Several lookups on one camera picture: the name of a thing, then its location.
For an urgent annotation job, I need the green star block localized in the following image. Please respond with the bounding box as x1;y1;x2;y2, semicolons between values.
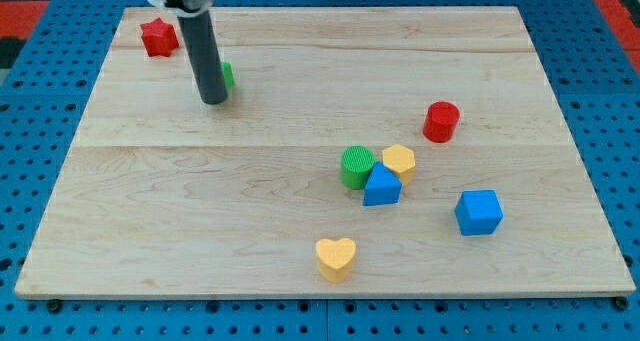
221;61;235;91

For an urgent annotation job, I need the red star block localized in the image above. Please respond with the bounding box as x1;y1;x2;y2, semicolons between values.
140;18;179;57

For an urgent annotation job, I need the green cylinder block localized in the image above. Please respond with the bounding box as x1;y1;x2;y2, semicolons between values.
340;145;376;190

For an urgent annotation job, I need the wooden board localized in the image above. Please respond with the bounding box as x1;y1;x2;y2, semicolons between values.
15;7;636;300

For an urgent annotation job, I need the blue triangle block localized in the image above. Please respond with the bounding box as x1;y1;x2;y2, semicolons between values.
363;162;403;206

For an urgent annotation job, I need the yellow hexagon block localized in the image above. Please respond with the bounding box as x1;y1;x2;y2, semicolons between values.
382;144;416;186

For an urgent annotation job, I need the yellow heart block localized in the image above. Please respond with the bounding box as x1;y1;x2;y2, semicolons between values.
315;238;357;283

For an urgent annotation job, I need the red cylinder block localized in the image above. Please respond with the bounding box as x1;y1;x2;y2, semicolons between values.
422;101;460;143

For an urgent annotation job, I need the blue cube block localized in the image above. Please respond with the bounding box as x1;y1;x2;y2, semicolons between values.
454;189;504;236

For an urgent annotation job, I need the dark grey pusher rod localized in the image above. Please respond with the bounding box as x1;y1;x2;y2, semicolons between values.
178;10;228;105

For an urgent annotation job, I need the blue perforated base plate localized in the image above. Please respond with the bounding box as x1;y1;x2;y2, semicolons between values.
1;0;639;340

